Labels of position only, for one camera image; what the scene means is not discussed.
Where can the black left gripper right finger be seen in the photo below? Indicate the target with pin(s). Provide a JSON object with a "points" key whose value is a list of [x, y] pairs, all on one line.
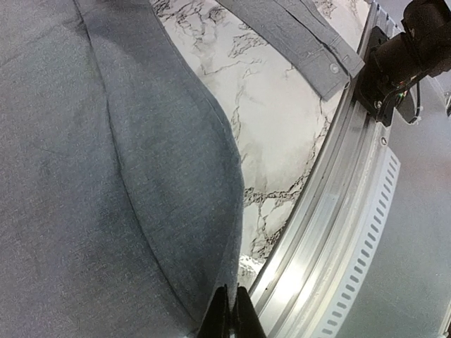
{"points": [[245, 322]]}

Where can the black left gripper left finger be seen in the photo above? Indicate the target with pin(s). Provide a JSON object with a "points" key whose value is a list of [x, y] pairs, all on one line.
{"points": [[216, 322]]}

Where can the grey long sleeve shirt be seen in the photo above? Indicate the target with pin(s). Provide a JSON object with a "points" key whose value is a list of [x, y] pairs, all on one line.
{"points": [[151, 151]]}

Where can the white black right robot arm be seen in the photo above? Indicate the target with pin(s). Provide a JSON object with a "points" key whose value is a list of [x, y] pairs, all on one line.
{"points": [[423, 48]]}

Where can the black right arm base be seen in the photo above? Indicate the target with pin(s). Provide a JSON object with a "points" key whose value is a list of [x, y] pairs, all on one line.
{"points": [[377, 94]]}

